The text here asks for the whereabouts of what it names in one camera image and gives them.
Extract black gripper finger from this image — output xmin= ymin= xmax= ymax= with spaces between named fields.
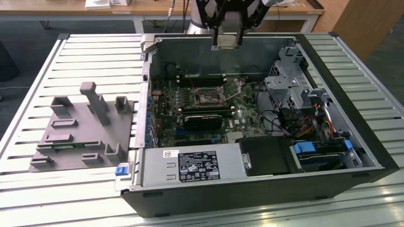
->
xmin=195 ymin=0 xmax=227 ymax=46
xmin=238 ymin=0 xmax=270 ymax=46

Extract silver square CPU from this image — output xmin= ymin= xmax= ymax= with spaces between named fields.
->
xmin=211 ymin=35 xmax=240 ymax=51

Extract CPU socket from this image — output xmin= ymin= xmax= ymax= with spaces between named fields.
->
xmin=192 ymin=87 xmax=226 ymax=106

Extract black RAM slots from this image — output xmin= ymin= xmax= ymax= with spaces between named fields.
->
xmin=176 ymin=72 xmax=228 ymax=87

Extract silver metal disk bay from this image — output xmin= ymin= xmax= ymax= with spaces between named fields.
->
xmin=263 ymin=46 xmax=318 ymax=111

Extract metal socket cover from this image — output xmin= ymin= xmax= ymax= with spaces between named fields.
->
xmin=232 ymin=78 xmax=250 ymax=96

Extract wooden cabinet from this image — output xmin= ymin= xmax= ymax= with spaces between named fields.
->
xmin=312 ymin=0 xmax=404 ymax=62

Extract white box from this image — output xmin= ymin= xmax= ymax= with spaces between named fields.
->
xmin=84 ymin=0 xmax=112 ymax=10

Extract black RAM stick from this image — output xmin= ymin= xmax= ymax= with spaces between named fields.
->
xmin=180 ymin=107 xmax=232 ymax=117

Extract green motherboard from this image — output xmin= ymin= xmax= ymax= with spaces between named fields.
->
xmin=147 ymin=75 xmax=276 ymax=148

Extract black graphics card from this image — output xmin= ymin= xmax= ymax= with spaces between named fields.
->
xmin=184 ymin=114 xmax=224 ymax=130

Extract wooden desk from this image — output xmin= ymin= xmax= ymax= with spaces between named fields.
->
xmin=0 ymin=0 xmax=326 ymax=34

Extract silver chipset heatsink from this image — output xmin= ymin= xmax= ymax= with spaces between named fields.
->
xmin=227 ymin=132 xmax=247 ymax=143

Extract blue disk carrier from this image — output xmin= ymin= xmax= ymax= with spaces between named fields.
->
xmin=292 ymin=140 xmax=318 ymax=156

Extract black plastic shroud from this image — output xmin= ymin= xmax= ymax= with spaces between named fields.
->
xmin=236 ymin=136 xmax=303 ymax=177

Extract grey plastic parts rack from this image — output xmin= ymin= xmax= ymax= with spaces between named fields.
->
xmin=28 ymin=81 xmax=138 ymax=173

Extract grey power supply unit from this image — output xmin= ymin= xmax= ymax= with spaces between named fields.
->
xmin=140 ymin=142 xmax=248 ymax=186

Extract blue case latch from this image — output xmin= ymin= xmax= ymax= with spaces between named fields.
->
xmin=115 ymin=165 xmax=131 ymax=177

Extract green RAM stick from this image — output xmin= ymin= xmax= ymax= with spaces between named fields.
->
xmin=52 ymin=142 xmax=87 ymax=150

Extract black open PC case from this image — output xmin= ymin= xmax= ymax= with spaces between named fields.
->
xmin=119 ymin=33 xmax=400 ymax=218

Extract thin wire locking lever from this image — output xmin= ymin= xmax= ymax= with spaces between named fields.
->
xmin=220 ymin=79 xmax=238 ymax=90

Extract thin black wire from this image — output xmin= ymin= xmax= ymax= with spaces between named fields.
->
xmin=256 ymin=110 xmax=295 ymax=138

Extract orange and yellow wires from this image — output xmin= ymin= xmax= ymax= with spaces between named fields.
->
xmin=296 ymin=117 xmax=336 ymax=138

